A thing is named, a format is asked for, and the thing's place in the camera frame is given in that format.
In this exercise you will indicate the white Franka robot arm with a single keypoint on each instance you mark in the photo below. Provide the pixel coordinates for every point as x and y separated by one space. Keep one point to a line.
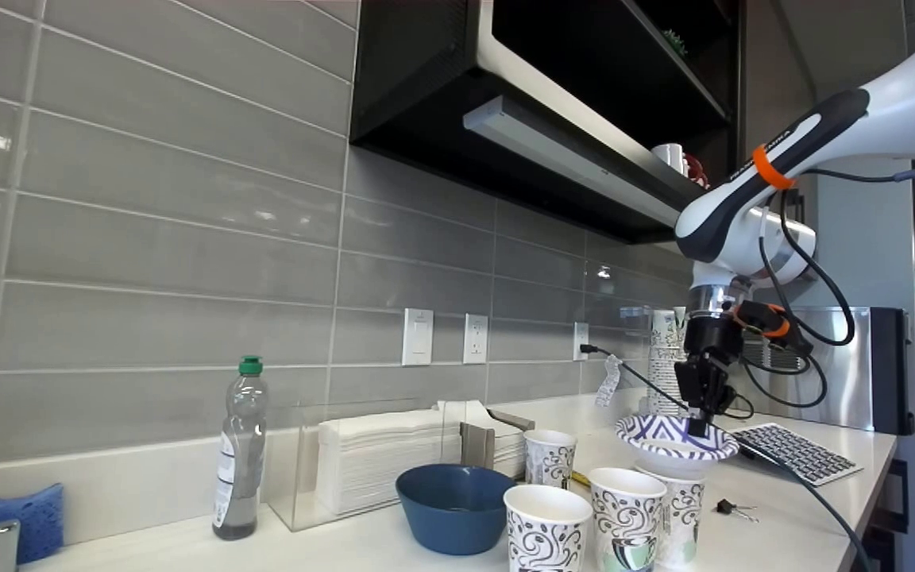
903 113

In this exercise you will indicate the white mug on shelf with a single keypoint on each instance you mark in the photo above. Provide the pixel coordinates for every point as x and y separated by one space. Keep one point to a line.
667 158

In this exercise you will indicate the white wall outlet with plug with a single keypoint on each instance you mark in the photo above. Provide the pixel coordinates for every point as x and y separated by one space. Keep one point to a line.
579 341

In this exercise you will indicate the purple patterned paper bowl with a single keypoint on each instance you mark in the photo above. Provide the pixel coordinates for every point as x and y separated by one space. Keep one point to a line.
667 443

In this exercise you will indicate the stainless steel appliance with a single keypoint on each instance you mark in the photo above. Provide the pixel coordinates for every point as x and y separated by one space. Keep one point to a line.
850 368

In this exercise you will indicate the patterned paper coffee cup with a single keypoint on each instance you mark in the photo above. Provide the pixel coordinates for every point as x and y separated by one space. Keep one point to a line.
545 529
546 460
627 522
685 522

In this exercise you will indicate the under-cabinet light bar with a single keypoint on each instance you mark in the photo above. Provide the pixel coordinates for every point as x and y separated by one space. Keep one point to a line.
574 160

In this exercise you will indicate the clear dish soap bottle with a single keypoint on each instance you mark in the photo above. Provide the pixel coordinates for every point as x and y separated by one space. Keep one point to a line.
235 455

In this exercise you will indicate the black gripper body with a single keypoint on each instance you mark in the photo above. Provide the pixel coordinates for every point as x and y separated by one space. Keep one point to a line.
711 339

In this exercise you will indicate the white light switch plate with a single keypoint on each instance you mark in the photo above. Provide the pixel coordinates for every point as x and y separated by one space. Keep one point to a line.
417 336

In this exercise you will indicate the dark upper cabinet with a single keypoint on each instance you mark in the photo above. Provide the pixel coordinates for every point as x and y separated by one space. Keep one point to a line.
428 85

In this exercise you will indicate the dark blue bowl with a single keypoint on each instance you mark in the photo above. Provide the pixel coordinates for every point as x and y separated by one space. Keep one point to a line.
455 511

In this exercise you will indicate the blue sponge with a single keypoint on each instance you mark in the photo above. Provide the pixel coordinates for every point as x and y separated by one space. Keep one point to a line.
1 520

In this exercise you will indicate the clear acrylic napkin holder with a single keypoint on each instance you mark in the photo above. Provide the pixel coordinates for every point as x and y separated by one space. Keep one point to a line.
362 464

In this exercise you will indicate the black wrist camera orange trim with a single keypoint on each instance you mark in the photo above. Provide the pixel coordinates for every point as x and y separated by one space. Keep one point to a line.
763 319

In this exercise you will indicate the silver grid keyboard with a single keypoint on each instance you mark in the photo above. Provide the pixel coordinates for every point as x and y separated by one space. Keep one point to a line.
795 452

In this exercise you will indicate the small black object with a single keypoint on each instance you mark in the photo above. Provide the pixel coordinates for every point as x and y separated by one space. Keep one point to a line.
725 507

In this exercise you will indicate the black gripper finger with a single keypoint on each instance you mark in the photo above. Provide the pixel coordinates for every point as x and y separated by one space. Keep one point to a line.
720 388
690 388

